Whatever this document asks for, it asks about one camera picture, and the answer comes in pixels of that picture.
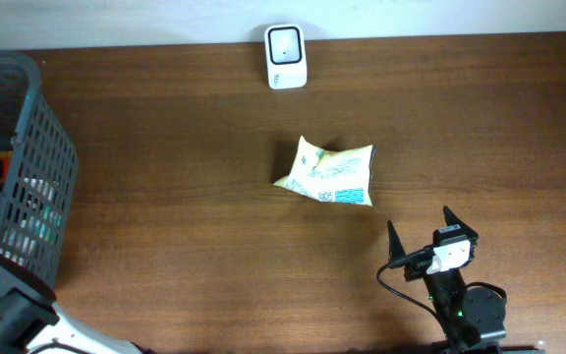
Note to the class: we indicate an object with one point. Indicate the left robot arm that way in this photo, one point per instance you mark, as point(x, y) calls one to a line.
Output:
point(31, 321)

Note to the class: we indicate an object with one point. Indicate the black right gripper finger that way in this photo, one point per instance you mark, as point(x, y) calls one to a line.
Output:
point(452, 219)
point(396, 250)

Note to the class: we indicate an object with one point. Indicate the orange spaghetti packet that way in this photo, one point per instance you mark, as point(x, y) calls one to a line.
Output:
point(6, 157)

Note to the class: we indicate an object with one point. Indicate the green Kleenex tissue pack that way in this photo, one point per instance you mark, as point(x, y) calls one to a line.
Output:
point(43, 216)

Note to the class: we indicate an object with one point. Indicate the white barcode scanner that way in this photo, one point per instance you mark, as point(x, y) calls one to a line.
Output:
point(286, 57)

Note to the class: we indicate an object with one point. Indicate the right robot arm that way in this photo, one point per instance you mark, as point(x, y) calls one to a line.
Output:
point(471, 315)

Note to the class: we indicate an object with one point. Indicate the yellow wiper sheet pack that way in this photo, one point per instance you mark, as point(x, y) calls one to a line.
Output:
point(342, 177)

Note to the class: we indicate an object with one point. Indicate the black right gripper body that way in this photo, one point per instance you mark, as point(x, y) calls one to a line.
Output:
point(419, 259)

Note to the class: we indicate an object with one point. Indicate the dark grey plastic basket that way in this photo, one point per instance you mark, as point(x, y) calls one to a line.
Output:
point(41, 149)

